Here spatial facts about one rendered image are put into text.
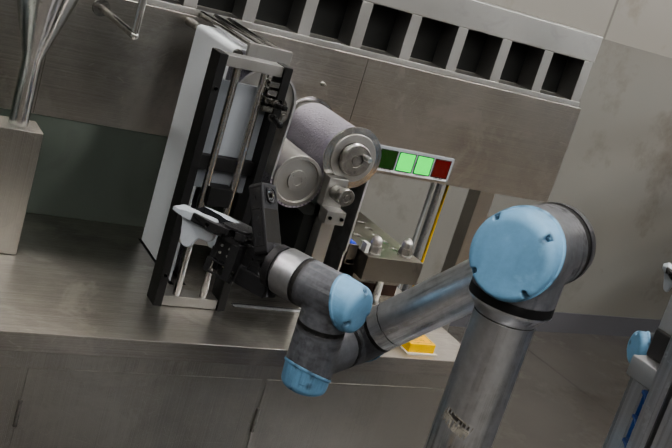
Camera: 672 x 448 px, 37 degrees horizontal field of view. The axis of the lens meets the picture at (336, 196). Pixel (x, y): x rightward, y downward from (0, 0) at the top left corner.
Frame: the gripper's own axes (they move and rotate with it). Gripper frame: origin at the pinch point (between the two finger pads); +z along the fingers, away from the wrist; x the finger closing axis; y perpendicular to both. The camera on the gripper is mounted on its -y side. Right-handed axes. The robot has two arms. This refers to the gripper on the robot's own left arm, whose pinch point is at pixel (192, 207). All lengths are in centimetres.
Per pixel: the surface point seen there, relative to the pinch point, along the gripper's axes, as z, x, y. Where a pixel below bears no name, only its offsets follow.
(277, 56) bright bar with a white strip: 26, 44, -27
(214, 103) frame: 23.7, 26.8, -14.2
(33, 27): 57, 8, -15
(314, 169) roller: 20, 64, -6
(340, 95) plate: 39, 94, -22
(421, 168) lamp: 23, 123, -11
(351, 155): 14, 68, -12
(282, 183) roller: 23, 59, -1
